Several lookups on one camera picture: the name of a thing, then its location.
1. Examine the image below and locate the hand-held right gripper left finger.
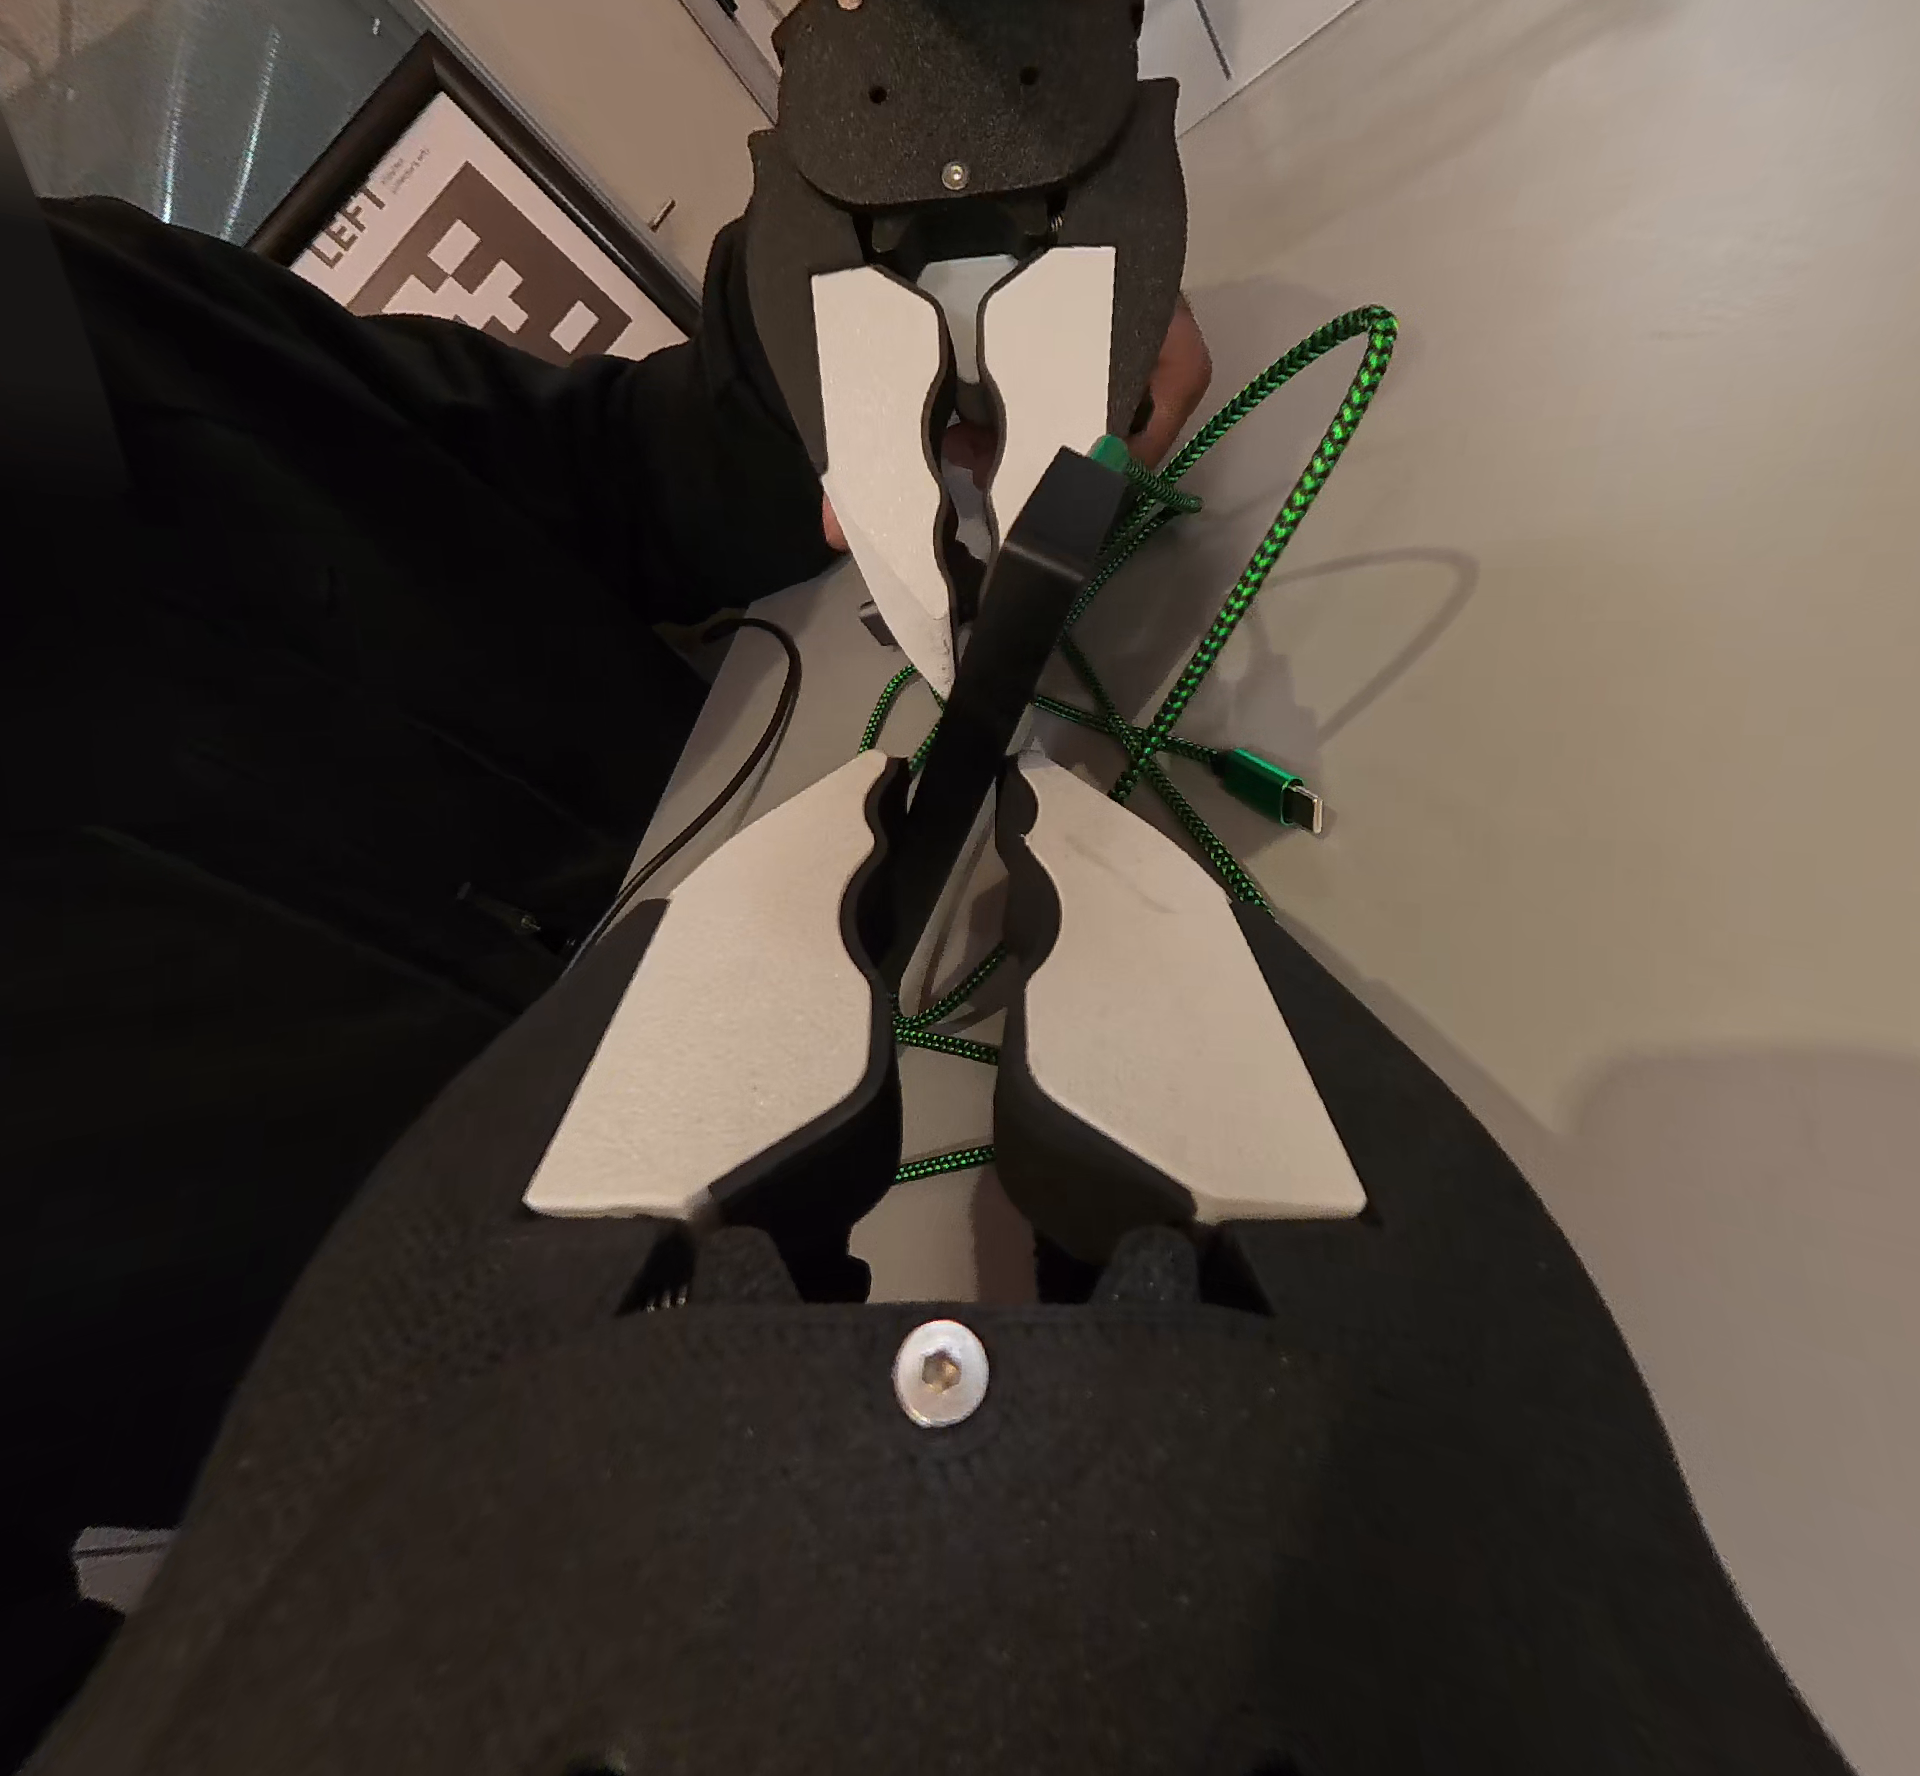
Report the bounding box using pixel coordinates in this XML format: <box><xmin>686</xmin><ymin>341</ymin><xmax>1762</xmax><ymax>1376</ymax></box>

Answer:
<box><xmin>523</xmin><ymin>751</ymin><xmax>909</xmax><ymax>1268</ymax></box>

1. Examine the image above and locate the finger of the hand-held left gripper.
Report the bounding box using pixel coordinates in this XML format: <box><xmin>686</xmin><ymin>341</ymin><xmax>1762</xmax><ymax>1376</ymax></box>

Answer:
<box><xmin>960</xmin><ymin>245</ymin><xmax>1122</xmax><ymax>563</ymax></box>
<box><xmin>807</xmin><ymin>268</ymin><xmax>969</xmax><ymax>701</ymax></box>

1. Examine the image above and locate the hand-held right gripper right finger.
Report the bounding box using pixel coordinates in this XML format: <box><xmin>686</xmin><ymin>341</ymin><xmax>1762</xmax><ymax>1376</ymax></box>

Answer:
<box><xmin>991</xmin><ymin>751</ymin><xmax>1369</xmax><ymax>1268</ymax></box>

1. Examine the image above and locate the green braided cable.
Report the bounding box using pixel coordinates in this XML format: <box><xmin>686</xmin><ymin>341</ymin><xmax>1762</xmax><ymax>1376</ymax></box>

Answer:
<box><xmin>862</xmin><ymin>307</ymin><xmax>1406</xmax><ymax>1197</ymax></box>

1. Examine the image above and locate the black USB hub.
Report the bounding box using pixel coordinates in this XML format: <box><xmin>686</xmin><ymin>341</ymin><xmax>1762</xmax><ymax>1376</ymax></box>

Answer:
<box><xmin>885</xmin><ymin>443</ymin><xmax>1129</xmax><ymax>980</ymax></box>

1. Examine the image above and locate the person's left forearm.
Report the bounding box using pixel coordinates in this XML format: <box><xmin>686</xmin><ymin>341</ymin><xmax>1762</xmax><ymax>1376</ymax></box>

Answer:
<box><xmin>570</xmin><ymin>216</ymin><xmax>841</xmax><ymax>621</ymax></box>

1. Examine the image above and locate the grey desk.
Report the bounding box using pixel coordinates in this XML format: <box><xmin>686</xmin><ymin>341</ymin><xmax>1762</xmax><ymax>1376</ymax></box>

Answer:
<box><xmin>615</xmin><ymin>0</ymin><xmax>1920</xmax><ymax>1732</ymax></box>

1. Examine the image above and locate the person's left hand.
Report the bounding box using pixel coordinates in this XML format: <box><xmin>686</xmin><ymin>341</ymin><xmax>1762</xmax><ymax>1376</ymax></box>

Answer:
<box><xmin>1122</xmin><ymin>294</ymin><xmax>1211</xmax><ymax>451</ymax></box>

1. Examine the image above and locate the black framed poster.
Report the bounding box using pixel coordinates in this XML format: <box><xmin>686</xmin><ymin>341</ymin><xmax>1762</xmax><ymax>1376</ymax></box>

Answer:
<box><xmin>248</xmin><ymin>33</ymin><xmax>698</xmax><ymax>370</ymax></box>

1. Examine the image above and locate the person's black clothing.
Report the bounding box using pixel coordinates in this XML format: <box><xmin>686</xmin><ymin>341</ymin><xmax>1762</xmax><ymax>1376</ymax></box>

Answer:
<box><xmin>0</xmin><ymin>192</ymin><xmax>781</xmax><ymax>1583</ymax></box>

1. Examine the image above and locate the thin black cable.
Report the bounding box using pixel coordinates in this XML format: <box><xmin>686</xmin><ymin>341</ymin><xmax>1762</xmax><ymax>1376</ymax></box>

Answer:
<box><xmin>570</xmin><ymin>614</ymin><xmax>807</xmax><ymax>954</ymax></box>

